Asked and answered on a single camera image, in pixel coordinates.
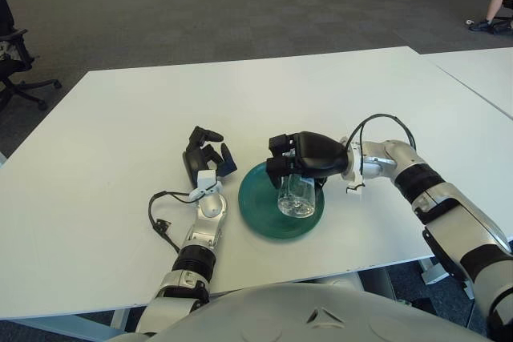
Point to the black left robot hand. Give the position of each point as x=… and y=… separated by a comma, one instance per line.
x=192, y=159

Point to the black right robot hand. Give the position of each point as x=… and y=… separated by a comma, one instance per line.
x=316, y=154

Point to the clear plastic bottle blue cap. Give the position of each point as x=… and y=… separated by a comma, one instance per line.
x=296, y=202

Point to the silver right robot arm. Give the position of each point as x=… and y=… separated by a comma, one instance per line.
x=441, y=202

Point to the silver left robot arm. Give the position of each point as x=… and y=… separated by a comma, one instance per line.
x=210, y=208

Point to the green round plate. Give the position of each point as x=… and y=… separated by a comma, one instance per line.
x=260, y=206

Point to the grey robot torso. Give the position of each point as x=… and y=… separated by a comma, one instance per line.
x=280, y=314

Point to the black office chair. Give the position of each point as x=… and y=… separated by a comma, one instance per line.
x=12, y=63

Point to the seated person in shorts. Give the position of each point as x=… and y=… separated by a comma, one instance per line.
x=497, y=1

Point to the white table frame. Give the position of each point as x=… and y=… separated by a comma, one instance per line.
x=435, y=272

